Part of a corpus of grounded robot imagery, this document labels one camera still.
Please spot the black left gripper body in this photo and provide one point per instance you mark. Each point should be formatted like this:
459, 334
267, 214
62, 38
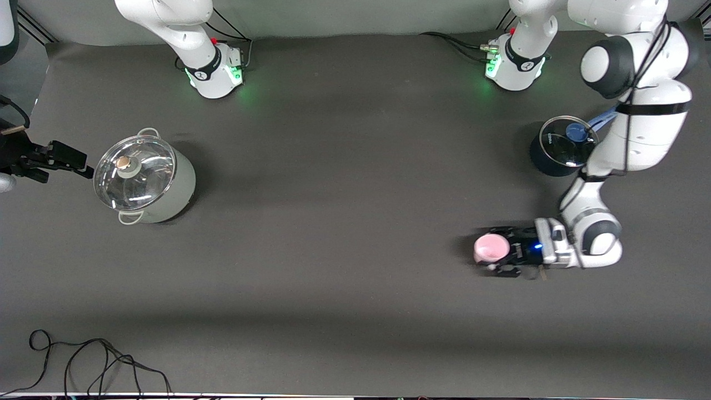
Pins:
522, 250

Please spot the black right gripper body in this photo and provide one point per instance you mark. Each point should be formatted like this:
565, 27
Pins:
15, 153

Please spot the pink plastic cup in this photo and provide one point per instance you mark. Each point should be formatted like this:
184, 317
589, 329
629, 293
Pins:
490, 247

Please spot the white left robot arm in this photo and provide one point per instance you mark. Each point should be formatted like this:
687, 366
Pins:
639, 139

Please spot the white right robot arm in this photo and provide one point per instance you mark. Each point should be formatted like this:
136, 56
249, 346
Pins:
189, 28

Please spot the glass lid with blue knob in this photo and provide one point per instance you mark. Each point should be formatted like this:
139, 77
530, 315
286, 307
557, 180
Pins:
561, 150

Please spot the grey-green stockpot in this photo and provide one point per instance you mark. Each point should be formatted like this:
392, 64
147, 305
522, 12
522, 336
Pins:
178, 194

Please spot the dark grey table mat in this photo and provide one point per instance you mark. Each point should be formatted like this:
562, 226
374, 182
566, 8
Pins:
355, 250

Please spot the dark metal frame rail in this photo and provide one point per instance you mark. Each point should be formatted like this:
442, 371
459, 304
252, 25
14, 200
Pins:
33, 25

